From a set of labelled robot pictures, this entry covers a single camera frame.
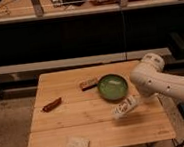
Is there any long shelving unit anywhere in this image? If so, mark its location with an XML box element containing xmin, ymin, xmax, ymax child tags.
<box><xmin>0</xmin><ymin>0</ymin><xmax>184</xmax><ymax>74</ymax></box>

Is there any clear plastic bottle white label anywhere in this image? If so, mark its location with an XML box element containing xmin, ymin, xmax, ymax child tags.
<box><xmin>112</xmin><ymin>95</ymin><xmax>138</xmax><ymax>119</ymax></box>

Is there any brown wooden brush block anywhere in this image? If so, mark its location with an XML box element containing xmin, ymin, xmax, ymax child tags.
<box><xmin>80</xmin><ymin>78</ymin><xmax>98</xmax><ymax>91</ymax></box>

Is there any green round plate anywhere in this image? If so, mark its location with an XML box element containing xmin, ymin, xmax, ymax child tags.
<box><xmin>97</xmin><ymin>74</ymin><xmax>129</xmax><ymax>102</ymax></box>

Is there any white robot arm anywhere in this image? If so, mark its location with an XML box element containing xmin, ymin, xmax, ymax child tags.
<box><xmin>129</xmin><ymin>53</ymin><xmax>184</xmax><ymax>102</ymax></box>

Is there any white square sponge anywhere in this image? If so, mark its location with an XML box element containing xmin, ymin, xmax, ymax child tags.
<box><xmin>66</xmin><ymin>137</ymin><xmax>90</xmax><ymax>147</ymax></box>

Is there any brown sausage-shaped object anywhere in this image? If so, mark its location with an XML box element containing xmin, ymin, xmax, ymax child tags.
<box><xmin>42</xmin><ymin>97</ymin><xmax>62</xmax><ymax>113</ymax></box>

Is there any wooden table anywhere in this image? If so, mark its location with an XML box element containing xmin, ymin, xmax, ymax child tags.
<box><xmin>28</xmin><ymin>61</ymin><xmax>176</xmax><ymax>147</ymax></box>

